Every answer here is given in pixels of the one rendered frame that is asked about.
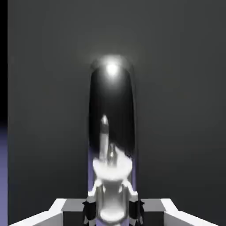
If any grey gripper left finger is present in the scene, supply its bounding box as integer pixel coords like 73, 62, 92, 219
8, 198, 88, 226

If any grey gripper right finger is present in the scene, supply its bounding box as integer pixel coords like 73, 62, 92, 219
138, 198, 219, 226

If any dark grey cabinet door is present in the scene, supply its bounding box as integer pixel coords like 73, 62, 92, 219
7, 0, 226, 226

